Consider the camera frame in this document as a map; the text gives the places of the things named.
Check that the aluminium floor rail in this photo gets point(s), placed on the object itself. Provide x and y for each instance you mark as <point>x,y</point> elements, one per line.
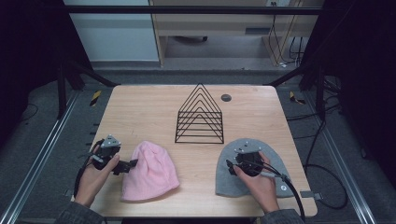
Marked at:
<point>37,157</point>
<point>341,158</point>

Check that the black metal stand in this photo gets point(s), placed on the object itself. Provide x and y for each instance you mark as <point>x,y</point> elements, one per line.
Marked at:
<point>62,93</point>
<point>320,93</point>

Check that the grey round table grommet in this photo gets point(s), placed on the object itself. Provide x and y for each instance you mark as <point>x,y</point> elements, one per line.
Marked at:
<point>226,97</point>

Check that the grey table edge clip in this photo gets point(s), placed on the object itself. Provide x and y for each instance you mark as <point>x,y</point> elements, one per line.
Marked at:
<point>309,194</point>

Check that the white cabinet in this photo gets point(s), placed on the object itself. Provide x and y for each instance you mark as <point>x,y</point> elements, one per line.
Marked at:
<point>118,37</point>

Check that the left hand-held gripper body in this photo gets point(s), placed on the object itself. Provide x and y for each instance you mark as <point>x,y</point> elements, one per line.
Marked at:
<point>107,151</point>

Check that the person's left hand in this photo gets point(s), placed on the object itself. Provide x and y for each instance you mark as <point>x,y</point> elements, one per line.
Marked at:
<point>91,180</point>

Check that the pink knitted beanie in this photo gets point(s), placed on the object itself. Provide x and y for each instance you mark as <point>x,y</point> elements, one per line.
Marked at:
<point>151,174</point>

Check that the yellow black striped tape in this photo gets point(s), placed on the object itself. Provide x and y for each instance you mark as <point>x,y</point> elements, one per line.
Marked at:
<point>95,98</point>
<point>294,98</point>

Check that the person's right hand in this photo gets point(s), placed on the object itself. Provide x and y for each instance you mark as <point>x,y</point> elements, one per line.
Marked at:
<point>263,189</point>

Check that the black horizontal frame bar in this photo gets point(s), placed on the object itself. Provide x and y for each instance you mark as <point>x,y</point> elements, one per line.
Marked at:
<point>186,10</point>

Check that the wooden cabinet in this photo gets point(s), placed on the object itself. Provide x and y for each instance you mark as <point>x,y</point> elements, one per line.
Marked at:
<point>211,23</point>

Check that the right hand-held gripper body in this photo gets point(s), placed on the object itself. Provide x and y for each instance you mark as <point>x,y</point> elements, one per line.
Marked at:
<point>249,165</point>

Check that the grey knitted beanie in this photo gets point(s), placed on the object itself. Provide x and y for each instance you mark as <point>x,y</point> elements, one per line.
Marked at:
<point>225,183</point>

